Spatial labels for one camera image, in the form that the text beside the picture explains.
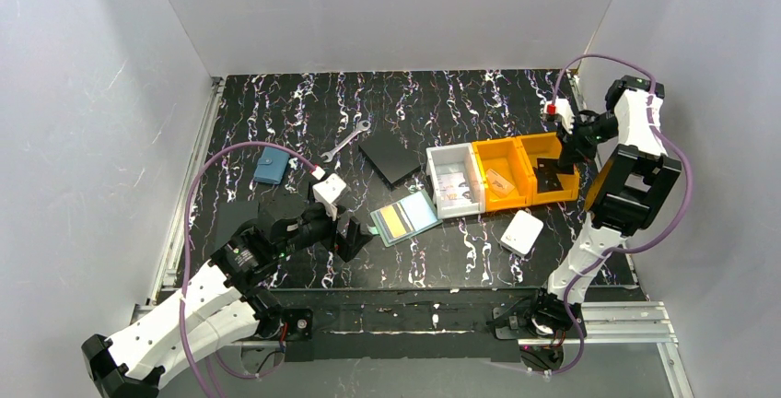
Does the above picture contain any green card holder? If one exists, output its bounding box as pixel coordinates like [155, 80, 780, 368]
[370, 191, 442, 247]

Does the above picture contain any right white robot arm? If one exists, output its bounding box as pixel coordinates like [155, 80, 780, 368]
[544, 76, 683, 305]

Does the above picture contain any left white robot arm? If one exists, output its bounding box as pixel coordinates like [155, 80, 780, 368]
[81, 202, 374, 397]

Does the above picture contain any black card in bin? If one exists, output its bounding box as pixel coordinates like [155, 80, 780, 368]
[534, 158, 563, 193]

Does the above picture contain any blue card wallet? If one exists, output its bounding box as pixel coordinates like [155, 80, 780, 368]
[252, 146, 290, 185]

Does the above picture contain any clear plastic card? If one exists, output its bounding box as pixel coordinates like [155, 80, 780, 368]
[485, 169, 515, 198]

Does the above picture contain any orange plastic bin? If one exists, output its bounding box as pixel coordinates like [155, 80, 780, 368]
[517, 132, 580, 205]
[472, 137, 532, 212]

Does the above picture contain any black flat notebook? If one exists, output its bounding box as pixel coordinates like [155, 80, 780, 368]
[211, 201, 259, 252]

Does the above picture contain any white square box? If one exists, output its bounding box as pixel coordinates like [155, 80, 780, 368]
[500, 210, 543, 256]

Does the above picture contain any black square plate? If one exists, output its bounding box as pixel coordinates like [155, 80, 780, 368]
[358, 132, 421, 186]

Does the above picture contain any silver wrench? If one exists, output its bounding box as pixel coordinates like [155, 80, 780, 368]
[321, 120, 371, 163]

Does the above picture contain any white plastic bin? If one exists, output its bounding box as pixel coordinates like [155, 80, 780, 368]
[425, 143, 486, 219]

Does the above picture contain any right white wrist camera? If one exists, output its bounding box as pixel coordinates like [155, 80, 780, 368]
[542, 98, 575, 135]

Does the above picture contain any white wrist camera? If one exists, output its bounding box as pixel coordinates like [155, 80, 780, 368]
[311, 167, 348, 221]
[542, 98, 575, 135]

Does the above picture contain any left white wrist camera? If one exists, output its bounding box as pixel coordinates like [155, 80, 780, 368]
[311, 167, 348, 221]

